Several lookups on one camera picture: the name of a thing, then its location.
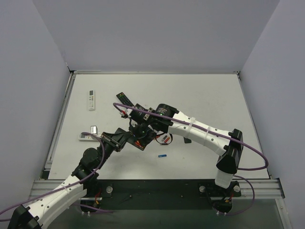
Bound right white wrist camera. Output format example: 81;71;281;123
120;107;132;119

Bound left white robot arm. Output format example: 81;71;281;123
8;129;131;229

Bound black battery cover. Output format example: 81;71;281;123
183;137;192;144

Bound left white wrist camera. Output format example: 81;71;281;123
90;125;98;135

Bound white air conditioner remote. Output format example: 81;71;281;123
88;90;96;111

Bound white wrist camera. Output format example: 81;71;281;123
90;125;98;135
120;107;132;119

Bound white remote lying sideways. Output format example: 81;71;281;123
78;133;98;142

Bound black TV remote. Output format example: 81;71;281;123
116;92;134;107

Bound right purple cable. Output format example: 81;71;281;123
112;102;270;217

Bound aluminium frame rail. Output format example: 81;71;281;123
30;179;285;199

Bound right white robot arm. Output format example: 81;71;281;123
122;104;244;188

